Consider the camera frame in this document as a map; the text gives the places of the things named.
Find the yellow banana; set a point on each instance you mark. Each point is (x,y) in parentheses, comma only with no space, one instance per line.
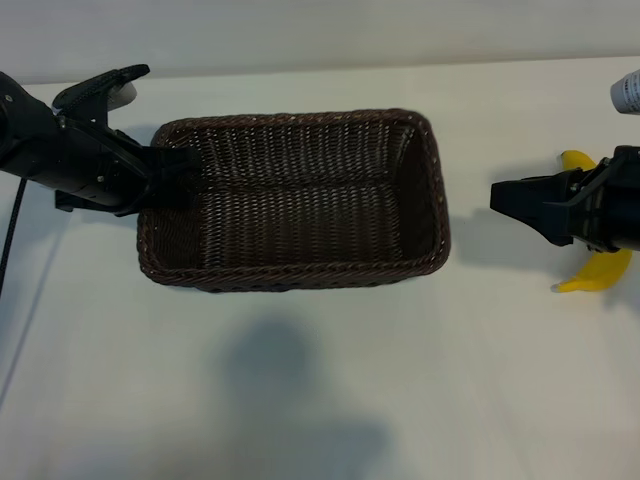
(595,276)

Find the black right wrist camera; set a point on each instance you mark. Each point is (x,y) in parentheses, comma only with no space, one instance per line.
(625,159)

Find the dark brown woven basket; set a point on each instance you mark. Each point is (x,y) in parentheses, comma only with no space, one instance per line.
(300,215)

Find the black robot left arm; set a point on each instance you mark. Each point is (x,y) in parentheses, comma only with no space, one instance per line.
(20,135)

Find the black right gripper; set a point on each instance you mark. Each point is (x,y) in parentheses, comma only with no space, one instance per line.
(607,217)

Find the white labelled robot right arm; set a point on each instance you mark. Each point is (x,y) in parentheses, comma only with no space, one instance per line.
(627,95)

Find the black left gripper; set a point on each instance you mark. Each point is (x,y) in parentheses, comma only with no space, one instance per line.
(95,170)

